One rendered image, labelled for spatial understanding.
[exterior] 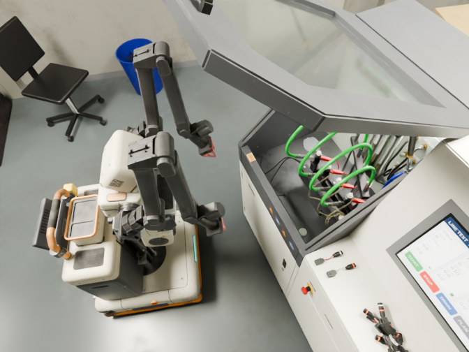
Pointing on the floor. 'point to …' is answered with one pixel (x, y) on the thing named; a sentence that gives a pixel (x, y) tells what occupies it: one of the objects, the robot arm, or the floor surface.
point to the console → (315, 327)
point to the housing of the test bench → (425, 42)
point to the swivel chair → (21, 54)
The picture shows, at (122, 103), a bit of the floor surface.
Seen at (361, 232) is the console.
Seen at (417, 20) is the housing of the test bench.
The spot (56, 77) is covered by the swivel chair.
